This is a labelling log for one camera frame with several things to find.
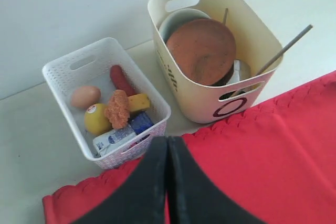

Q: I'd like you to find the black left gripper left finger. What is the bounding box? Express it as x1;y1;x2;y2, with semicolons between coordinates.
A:
74;136;167;223

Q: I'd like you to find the brown egg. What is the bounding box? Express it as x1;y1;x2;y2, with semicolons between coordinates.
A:
70;86;101;109

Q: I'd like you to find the breaded fried chicken piece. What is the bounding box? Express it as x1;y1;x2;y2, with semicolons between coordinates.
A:
104;90;130;129

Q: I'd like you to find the yellow cheese wedge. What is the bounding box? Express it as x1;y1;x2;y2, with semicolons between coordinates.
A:
128;93;151;113

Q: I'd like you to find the white perforated plastic basket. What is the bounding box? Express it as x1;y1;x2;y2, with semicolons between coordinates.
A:
42;37;171;169

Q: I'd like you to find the red scalloped tablecloth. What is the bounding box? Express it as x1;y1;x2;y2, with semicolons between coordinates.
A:
43;72;335;223

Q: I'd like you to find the cream plastic bin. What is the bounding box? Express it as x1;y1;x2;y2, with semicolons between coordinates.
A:
148;0;282;124

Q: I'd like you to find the pale green ceramic bowl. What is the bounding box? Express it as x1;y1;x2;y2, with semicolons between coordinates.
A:
159;8;211;43

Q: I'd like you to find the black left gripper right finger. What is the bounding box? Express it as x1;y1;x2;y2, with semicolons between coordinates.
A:
167;137;263;223

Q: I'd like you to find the red sausage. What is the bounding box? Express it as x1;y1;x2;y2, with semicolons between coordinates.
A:
110;65;136;97

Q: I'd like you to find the wooden chopstick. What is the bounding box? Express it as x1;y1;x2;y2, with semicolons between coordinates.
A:
230;24;314;98

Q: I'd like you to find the yellow lemon with sticker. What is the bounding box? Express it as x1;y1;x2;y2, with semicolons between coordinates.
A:
84;103;112;135

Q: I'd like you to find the blue white milk carton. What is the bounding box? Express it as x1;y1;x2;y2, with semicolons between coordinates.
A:
93;112;154;157

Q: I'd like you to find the round wooden plate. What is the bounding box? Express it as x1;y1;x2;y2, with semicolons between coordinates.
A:
166;18;236;86

